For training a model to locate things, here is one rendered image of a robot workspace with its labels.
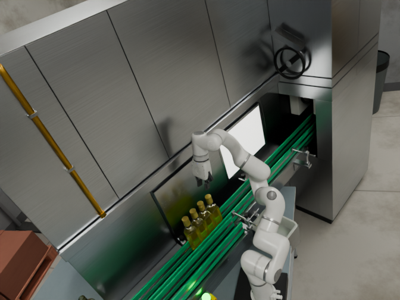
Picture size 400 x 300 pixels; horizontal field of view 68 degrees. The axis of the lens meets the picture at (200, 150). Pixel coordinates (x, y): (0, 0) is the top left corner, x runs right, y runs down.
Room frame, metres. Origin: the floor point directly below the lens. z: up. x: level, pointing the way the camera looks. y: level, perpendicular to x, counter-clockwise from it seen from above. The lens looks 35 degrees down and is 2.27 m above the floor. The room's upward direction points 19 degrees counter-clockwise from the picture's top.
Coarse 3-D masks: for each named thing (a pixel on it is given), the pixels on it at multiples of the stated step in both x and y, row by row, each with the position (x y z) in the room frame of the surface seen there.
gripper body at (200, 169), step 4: (192, 160) 1.18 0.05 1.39; (208, 160) 1.14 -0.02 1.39; (192, 164) 1.18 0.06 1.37; (196, 164) 1.15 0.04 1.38; (200, 164) 1.13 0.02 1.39; (204, 164) 1.12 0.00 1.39; (208, 164) 1.13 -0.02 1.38; (192, 168) 1.18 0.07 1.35; (196, 168) 1.15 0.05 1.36; (200, 168) 1.13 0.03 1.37; (204, 168) 1.11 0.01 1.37; (208, 168) 1.12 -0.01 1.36; (192, 172) 1.18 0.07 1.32; (196, 172) 1.15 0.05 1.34; (200, 172) 1.13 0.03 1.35; (204, 172) 1.11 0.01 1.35; (196, 176) 1.15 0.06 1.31; (200, 176) 1.13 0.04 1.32; (204, 176) 1.11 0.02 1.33
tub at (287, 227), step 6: (264, 210) 1.20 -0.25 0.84; (258, 216) 1.17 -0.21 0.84; (258, 222) 1.15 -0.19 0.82; (282, 222) 1.11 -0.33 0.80; (288, 222) 1.08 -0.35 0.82; (294, 222) 1.05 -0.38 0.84; (252, 228) 1.11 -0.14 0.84; (282, 228) 1.09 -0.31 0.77; (288, 228) 1.08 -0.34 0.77; (294, 228) 1.02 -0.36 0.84; (282, 234) 1.05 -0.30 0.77; (288, 234) 0.99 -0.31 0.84
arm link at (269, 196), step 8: (256, 192) 1.00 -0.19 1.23; (264, 192) 0.91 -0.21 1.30; (272, 192) 0.90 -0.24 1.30; (256, 200) 0.97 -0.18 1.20; (264, 200) 0.90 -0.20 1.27; (272, 200) 0.88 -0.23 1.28; (280, 200) 0.87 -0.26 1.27; (272, 208) 0.86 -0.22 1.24; (280, 208) 0.85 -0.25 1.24; (264, 216) 0.86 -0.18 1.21; (272, 216) 0.84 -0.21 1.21; (280, 216) 0.84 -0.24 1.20
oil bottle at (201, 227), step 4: (192, 220) 1.08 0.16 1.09; (200, 220) 1.07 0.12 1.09; (192, 224) 1.07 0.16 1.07; (196, 224) 1.05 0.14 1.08; (200, 224) 1.06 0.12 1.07; (204, 224) 1.07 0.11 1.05; (196, 228) 1.05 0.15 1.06; (200, 228) 1.05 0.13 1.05; (204, 228) 1.06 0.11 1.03; (200, 232) 1.05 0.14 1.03; (204, 232) 1.06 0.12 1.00; (208, 232) 1.07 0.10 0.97; (204, 236) 1.05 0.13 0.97
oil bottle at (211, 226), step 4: (200, 212) 1.12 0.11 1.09; (208, 212) 1.10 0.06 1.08; (200, 216) 1.10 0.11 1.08; (204, 216) 1.09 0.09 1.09; (208, 216) 1.09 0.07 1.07; (204, 220) 1.08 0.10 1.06; (208, 220) 1.09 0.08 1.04; (212, 220) 1.10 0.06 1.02; (208, 224) 1.08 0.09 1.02; (212, 224) 1.10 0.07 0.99; (208, 228) 1.08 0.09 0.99; (212, 228) 1.09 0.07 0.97
